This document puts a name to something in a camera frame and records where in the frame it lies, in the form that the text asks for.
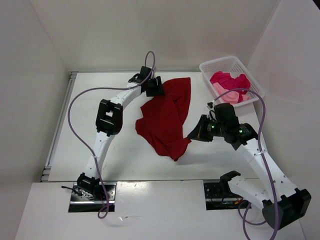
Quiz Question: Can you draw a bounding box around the dark red t-shirt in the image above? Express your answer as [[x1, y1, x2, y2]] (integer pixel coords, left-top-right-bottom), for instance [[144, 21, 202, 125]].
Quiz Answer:
[[135, 77, 192, 162]]

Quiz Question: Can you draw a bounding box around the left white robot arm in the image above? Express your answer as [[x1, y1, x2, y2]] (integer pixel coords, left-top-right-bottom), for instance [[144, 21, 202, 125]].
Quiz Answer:
[[77, 66, 165, 199]]

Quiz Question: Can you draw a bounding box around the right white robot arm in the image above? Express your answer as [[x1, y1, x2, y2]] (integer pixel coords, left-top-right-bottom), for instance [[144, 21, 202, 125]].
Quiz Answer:
[[187, 103, 312, 229]]

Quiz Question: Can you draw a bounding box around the light pink t-shirt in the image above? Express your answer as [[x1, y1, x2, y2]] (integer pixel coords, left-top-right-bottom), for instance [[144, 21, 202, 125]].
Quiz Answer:
[[213, 82, 251, 105]]

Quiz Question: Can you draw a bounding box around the magenta t-shirt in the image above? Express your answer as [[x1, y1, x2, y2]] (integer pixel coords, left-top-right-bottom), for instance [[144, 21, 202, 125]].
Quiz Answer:
[[210, 71, 251, 94]]

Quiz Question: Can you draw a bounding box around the white plastic basket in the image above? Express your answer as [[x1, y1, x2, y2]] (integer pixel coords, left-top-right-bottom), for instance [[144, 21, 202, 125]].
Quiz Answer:
[[199, 56, 265, 107]]

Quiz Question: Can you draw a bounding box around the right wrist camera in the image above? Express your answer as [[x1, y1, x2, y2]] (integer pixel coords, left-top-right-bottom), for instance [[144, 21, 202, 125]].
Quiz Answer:
[[206, 101, 216, 112]]

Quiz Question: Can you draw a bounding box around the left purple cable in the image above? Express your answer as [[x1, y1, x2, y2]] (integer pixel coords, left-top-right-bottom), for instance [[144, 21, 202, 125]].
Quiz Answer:
[[67, 51, 158, 220]]

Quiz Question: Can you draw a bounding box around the purple cable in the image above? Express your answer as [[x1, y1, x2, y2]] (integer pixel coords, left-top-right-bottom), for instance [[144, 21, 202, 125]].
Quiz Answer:
[[67, 51, 158, 220], [212, 89, 278, 240]]

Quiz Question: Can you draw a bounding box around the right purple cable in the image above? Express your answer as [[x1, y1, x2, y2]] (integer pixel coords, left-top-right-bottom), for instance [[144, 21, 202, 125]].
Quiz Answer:
[[212, 89, 278, 240]]

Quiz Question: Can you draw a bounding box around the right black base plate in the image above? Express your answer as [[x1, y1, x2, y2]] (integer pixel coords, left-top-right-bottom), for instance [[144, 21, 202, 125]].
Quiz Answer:
[[203, 179, 248, 211]]

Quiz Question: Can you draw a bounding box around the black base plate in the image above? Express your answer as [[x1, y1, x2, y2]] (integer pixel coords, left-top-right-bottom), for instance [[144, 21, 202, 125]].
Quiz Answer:
[[203, 179, 248, 211], [68, 182, 117, 213]]

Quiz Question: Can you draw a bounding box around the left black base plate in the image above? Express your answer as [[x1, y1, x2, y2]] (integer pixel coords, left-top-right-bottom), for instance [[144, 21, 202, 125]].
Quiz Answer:
[[68, 182, 117, 213]]

